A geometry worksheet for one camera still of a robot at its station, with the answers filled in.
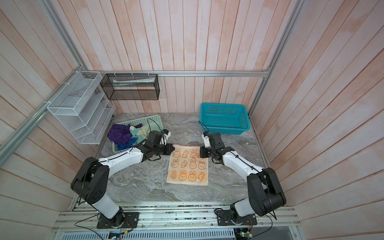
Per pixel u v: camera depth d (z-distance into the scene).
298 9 0.69
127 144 0.95
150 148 0.70
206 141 0.81
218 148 0.69
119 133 0.97
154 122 1.06
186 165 0.93
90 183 0.45
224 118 1.19
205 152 0.79
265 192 0.43
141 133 1.04
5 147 0.51
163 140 0.75
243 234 0.71
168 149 0.80
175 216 0.76
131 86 1.03
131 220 0.73
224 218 0.73
